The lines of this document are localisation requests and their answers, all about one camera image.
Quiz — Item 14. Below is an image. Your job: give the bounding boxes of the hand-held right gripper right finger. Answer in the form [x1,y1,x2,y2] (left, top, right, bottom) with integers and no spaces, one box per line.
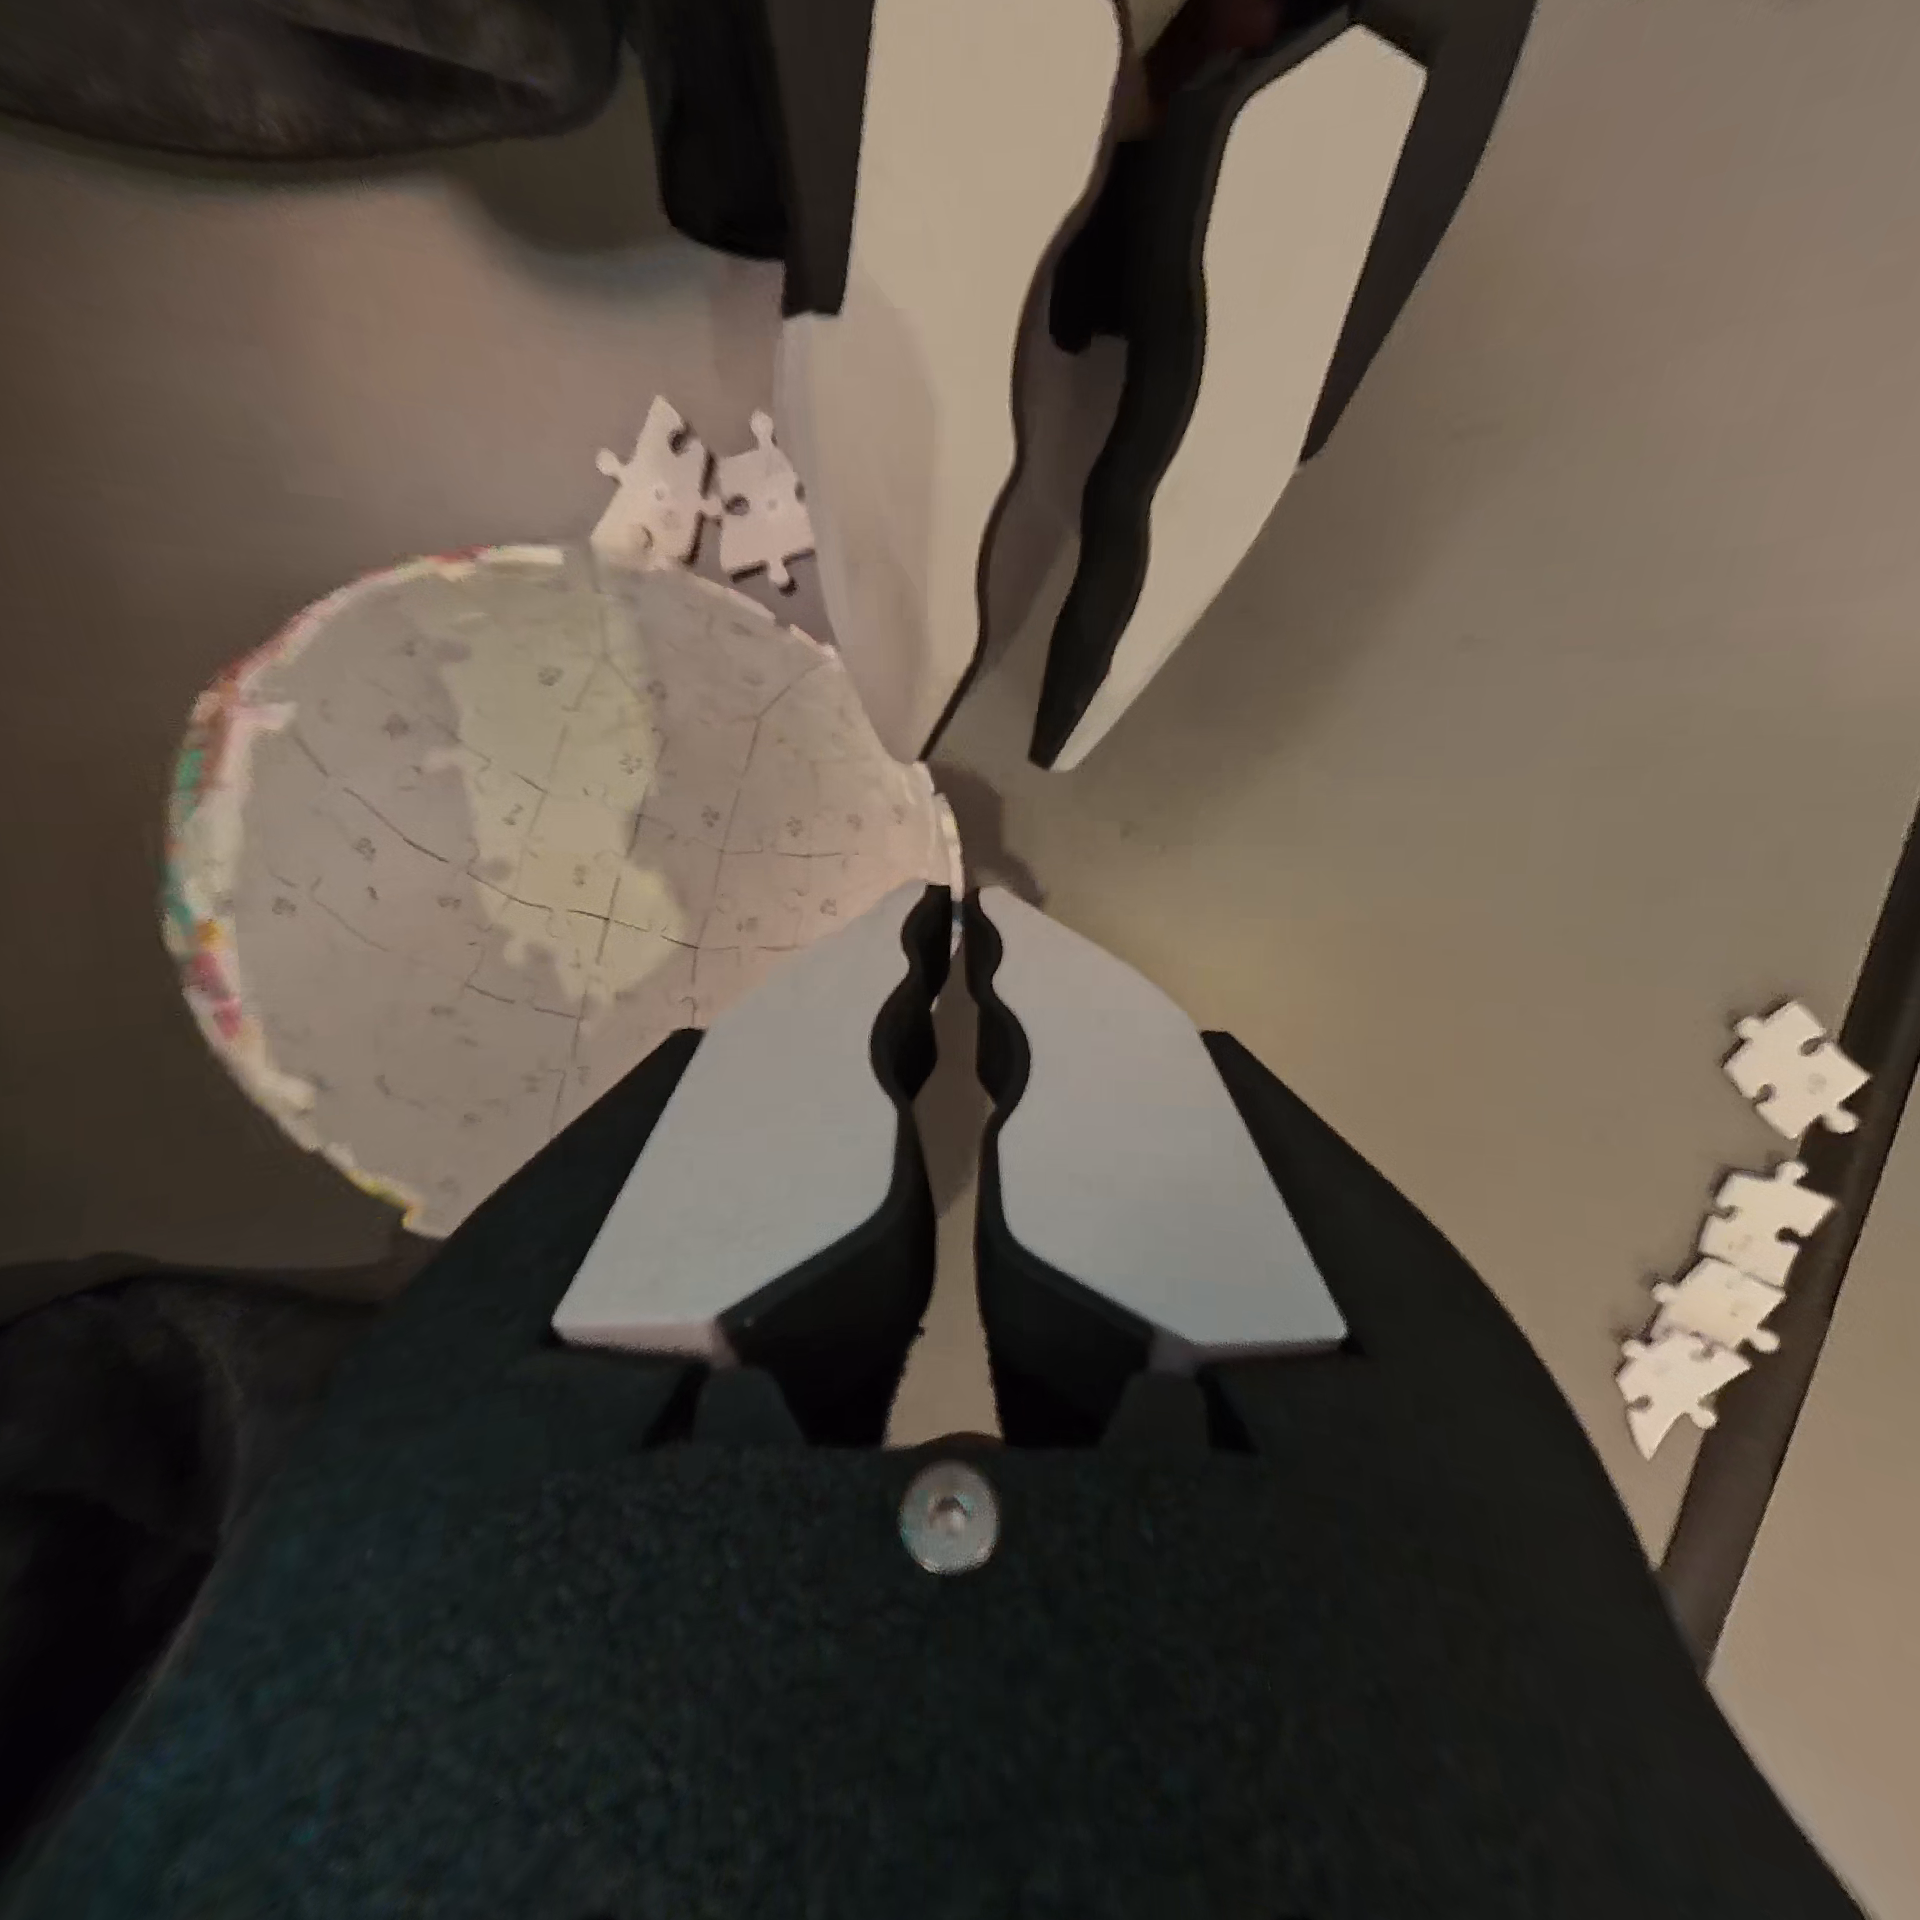
[959,882,1353,1448]

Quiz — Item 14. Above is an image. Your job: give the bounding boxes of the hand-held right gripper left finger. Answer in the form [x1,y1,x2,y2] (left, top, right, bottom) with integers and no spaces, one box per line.
[552,886,956,1443]

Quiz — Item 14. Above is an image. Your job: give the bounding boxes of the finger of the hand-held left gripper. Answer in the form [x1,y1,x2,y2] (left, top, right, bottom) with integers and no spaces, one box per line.
[1030,26,1432,776]
[786,0,1135,759]

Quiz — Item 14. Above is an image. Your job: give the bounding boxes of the colourful puzzle ball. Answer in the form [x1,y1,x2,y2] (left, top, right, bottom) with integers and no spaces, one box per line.
[166,541,972,1239]

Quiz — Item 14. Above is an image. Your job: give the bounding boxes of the person's left forearm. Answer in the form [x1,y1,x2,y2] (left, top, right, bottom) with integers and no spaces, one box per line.
[0,0,649,170]

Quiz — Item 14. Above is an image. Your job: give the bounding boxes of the single white puzzle piece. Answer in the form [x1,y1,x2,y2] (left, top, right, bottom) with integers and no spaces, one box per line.
[1612,1332,1759,1466]
[1647,1256,1797,1360]
[1724,997,1872,1146]

